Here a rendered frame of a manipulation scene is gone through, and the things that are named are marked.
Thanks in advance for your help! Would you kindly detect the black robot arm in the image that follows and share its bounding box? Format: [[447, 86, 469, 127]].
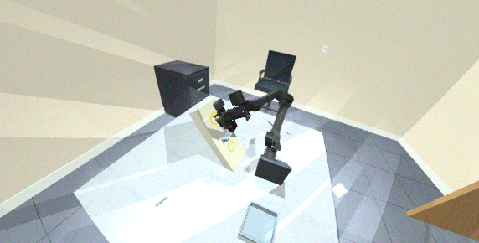
[[216, 89, 294, 161]]

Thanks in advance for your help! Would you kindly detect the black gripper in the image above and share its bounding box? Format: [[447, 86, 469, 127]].
[[213, 98, 238, 132]]

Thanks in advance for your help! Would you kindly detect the light blue rectangular tray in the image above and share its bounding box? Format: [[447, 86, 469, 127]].
[[238, 200, 279, 243]]

